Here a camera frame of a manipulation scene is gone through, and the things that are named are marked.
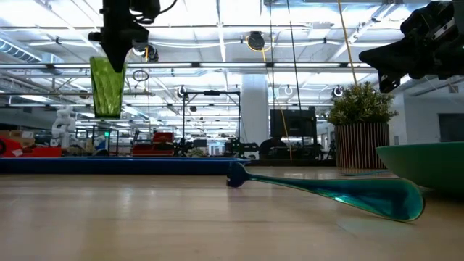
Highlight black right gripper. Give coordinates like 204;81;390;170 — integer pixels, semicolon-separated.
359;1;457;94

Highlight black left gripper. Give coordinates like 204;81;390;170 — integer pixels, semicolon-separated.
88;0;150;73

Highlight green ribbed plastic cup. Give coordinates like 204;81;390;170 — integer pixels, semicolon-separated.
89;56;128;120

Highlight green plastic plate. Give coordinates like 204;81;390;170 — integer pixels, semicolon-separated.
376;141;464;194

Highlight iridescent fork with teal handle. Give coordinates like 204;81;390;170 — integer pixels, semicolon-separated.
226;162;426;223

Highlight blue plastic tray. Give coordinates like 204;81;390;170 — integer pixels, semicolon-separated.
0;156;251;175

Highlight artificial plant in ribbed pot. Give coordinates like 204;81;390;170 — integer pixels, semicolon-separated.
325;80;399;175

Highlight white robot figure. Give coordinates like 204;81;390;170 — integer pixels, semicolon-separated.
51;104;78;148

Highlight dark glass window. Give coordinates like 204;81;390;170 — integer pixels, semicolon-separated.
437;112;464;143

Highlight red tool chest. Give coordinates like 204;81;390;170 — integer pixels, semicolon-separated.
131;131;175;157

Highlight black monitor screen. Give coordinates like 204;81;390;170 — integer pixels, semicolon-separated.
270;108;318;138

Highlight red bin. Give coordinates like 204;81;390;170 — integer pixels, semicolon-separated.
0;137;62;158

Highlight brown cardboard boxes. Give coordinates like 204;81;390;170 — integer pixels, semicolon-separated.
0;129;36;146

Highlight white building pillar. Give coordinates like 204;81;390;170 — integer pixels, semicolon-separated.
241;74;270;160

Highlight person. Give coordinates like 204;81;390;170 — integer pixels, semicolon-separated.
258;136;288;160

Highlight black robot rig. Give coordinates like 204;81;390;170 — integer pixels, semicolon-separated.
223;137;260;159

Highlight black ceiling cable reel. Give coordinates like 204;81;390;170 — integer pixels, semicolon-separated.
146;43;160;62
247;30;266;51

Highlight hanging yellow cable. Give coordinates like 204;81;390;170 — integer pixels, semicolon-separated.
336;0;359;86

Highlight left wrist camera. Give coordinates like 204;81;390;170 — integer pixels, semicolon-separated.
129;0;161;25

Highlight hanging black cable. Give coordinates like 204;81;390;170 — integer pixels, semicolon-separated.
286;0;304;112

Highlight grey ventilation duct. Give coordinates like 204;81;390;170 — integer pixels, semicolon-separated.
0;38;65;75

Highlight black aluminium table frame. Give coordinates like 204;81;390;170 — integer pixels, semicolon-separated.
248;158;338;168

